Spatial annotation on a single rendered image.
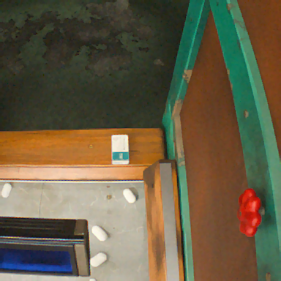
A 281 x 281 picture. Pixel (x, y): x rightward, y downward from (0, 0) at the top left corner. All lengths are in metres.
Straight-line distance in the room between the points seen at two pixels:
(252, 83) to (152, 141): 0.54
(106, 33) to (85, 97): 0.43
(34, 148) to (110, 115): 0.94
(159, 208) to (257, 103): 0.42
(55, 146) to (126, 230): 0.24
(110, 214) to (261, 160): 0.54
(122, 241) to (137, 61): 1.28
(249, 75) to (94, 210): 0.55
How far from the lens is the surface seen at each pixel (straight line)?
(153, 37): 2.08
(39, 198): 0.86
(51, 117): 1.80
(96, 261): 0.80
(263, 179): 0.34
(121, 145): 0.85
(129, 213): 0.84
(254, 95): 0.36
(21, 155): 0.88
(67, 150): 0.87
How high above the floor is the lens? 1.55
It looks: 63 degrees down
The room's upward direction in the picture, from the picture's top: 10 degrees clockwise
